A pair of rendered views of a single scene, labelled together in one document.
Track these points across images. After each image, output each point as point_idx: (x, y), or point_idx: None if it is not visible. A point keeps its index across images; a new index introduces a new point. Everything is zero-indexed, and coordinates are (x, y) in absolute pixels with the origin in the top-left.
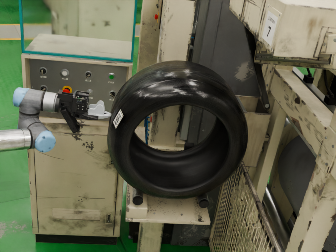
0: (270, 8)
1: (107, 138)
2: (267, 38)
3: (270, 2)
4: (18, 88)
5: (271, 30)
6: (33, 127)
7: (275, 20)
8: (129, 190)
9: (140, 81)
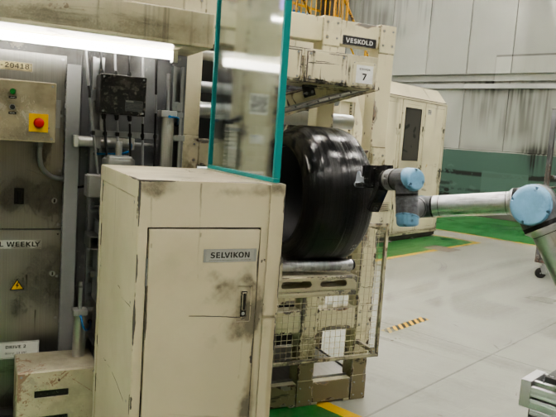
0: (357, 62)
1: (366, 203)
2: (363, 81)
3: (354, 59)
4: (415, 168)
5: (366, 75)
6: (423, 198)
7: (371, 69)
8: (332, 275)
9: (344, 142)
